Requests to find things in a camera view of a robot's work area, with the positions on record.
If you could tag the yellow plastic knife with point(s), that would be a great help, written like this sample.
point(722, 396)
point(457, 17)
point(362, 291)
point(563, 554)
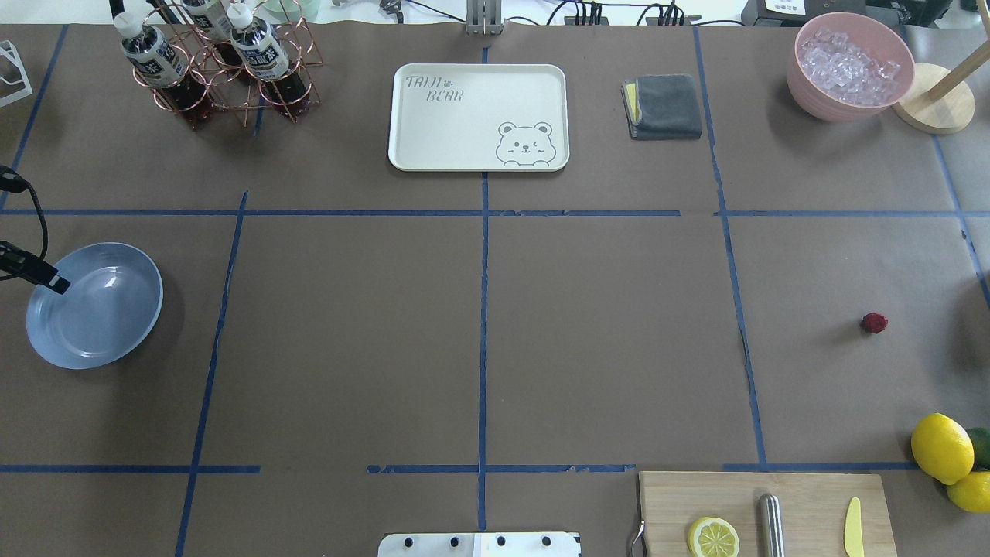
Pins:
point(853, 534)

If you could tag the pink bowl with ice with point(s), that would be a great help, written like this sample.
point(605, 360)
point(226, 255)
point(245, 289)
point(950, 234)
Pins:
point(846, 67)

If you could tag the copper wire bottle rack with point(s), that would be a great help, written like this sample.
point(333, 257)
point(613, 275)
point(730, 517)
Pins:
point(216, 64)

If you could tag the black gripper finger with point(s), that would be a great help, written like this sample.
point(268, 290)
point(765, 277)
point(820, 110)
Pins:
point(21, 264)

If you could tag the green avocado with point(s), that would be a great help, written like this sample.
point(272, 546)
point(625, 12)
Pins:
point(980, 439)

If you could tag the red strawberry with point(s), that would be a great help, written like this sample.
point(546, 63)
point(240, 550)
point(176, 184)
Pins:
point(873, 323)

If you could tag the wooden stand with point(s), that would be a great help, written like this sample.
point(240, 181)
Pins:
point(950, 74)

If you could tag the white wire cup basket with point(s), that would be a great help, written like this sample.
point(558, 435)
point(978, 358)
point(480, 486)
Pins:
point(15, 84)

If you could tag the cream bear tray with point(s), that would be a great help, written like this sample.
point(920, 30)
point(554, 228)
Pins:
point(475, 117)

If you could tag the steel knife handle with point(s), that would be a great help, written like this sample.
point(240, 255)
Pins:
point(770, 512)

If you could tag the dark drink bottle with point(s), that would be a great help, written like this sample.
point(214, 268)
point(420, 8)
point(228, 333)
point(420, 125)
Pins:
point(263, 54)
point(211, 19)
point(162, 67)

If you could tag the green bowl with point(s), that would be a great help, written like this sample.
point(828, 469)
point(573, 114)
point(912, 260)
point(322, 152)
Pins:
point(290, 11)

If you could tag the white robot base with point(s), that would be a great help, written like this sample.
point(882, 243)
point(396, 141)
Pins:
point(522, 543)

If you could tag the blue plate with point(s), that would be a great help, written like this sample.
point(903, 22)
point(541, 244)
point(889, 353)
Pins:
point(112, 304)

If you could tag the grey folded cloth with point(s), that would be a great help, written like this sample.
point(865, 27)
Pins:
point(662, 107)

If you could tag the yellow lemon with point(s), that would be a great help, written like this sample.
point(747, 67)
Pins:
point(942, 448)
point(971, 493)

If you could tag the wooden cutting board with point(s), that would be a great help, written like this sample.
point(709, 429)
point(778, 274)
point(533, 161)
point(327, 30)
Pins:
point(813, 510)

